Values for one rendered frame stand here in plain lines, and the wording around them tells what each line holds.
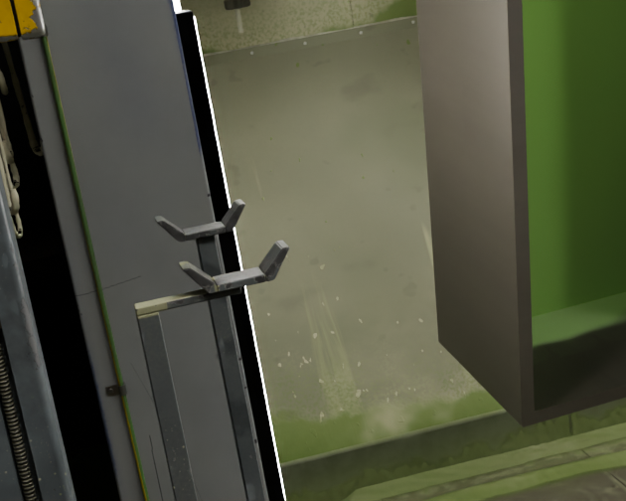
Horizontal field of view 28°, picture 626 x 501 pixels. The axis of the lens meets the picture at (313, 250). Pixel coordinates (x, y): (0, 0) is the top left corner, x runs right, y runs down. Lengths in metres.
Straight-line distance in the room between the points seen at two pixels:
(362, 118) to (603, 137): 0.98
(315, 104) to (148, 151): 1.88
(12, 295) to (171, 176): 0.53
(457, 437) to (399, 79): 0.98
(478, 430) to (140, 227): 1.74
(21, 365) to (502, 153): 1.19
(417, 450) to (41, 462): 2.11
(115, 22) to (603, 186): 1.34
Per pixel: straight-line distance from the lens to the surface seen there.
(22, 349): 0.98
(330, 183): 3.22
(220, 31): 3.36
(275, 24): 3.39
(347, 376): 3.05
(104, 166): 1.46
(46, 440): 1.01
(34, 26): 0.92
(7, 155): 1.52
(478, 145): 2.11
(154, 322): 0.91
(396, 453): 3.04
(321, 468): 3.01
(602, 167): 2.53
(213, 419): 1.55
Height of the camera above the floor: 1.32
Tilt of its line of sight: 13 degrees down
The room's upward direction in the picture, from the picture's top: 10 degrees counter-clockwise
